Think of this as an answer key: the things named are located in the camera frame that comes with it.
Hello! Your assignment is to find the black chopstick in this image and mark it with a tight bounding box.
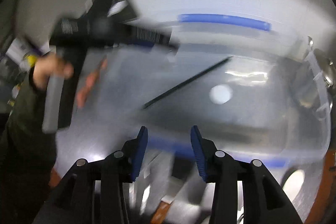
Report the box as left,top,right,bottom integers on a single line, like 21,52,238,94
142,56,232,110

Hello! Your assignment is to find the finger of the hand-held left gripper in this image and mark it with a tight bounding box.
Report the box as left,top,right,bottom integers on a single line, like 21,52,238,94
115,24,180,53

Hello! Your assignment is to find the round metal object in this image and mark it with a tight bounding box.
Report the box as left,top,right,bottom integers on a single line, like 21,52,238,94
314,49,336,88

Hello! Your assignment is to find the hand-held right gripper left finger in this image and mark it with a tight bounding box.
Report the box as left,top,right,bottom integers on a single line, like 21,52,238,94
34,126,149,224

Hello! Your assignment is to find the person's left hand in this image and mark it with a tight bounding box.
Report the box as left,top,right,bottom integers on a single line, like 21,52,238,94
33,52,74,90

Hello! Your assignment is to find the yellow capped object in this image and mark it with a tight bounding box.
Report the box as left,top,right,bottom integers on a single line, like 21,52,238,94
23,54,37,68

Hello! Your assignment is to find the person's left forearm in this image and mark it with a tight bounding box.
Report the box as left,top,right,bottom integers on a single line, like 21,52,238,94
0,68,59,224

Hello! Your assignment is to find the orange utensil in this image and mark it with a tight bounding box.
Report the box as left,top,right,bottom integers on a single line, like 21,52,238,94
77,57,108,109

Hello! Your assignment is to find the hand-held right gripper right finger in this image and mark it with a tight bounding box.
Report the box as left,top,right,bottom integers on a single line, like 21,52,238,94
190,125,305,224

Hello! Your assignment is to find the clear plastic container blue rim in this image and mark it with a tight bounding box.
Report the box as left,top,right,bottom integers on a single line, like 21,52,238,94
56,13,332,169

